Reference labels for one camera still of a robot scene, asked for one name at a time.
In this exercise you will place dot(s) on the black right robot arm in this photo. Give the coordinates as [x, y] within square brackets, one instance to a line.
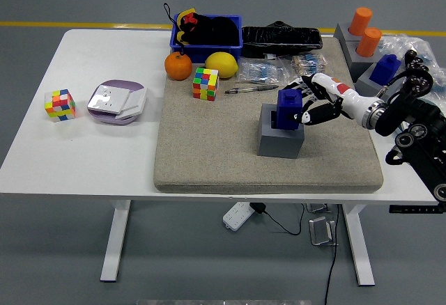
[418, 113]

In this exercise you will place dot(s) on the white table leg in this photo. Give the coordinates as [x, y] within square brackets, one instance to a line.
[115, 242]
[359, 246]

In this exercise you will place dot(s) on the black tray wrapped in plastic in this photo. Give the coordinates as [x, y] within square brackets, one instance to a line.
[278, 40]

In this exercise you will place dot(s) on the orange fruit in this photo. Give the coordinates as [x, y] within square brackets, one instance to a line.
[178, 66]

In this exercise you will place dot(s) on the orange cylinder stamp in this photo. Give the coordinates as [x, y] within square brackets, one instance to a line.
[360, 21]
[368, 42]

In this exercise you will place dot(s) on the blue seal stamp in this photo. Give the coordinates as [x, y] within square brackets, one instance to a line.
[287, 110]
[383, 70]

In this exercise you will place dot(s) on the grey square seal holder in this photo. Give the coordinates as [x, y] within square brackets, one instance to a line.
[367, 84]
[278, 145]

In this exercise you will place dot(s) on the yellow lemon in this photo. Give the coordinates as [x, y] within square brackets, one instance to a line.
[221, 64]

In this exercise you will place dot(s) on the crumpled clear plastic bag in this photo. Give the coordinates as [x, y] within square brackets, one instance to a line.
[400, 44]

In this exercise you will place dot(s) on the white wall switch panel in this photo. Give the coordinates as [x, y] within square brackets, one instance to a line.
[135, 104]

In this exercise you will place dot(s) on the purple plate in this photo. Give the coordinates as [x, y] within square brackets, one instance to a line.
[120, 84]

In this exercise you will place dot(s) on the small metal bracket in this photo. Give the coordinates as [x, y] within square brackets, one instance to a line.
[317, 208]

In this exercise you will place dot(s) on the large metal bracket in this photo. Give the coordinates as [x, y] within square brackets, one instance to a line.
[322, 230]

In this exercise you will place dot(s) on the large colourful puzzle cube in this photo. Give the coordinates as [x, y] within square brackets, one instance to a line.
[205, 84]

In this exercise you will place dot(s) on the white wall socket panel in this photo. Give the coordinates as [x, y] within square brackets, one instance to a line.
[106, 99]

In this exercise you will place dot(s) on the blue plastic bin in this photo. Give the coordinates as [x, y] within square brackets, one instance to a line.
[205, 53]

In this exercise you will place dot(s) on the small colourful puzzle cube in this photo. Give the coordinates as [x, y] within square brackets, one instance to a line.
[60, 106]

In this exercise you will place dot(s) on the grey-brown fabric mat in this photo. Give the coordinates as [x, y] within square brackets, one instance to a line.
[209, 145]

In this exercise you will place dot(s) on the clear bag of brown resistors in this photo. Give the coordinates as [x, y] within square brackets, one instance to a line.
[308, 64]

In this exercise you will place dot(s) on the clear bag of blue resistors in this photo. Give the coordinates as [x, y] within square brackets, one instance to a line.
[261, 71]

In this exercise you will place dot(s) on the clear ballpoint pen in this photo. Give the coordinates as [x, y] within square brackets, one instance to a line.
[251, 89]

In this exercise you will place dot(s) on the black table control panel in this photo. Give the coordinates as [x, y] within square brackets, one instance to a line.
[411, 209]

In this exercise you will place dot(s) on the small black cylinder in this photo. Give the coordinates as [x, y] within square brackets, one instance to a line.
[411, 54]
[416, 62]
[421, 68]

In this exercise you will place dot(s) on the white power strip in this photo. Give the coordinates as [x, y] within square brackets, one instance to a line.
[237, 216]

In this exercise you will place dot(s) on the grey cylinder stamp holder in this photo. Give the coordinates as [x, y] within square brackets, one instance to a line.
[359, 66]
[341, 33]

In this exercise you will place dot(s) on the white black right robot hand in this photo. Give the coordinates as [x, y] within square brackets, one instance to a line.
[352, 99]

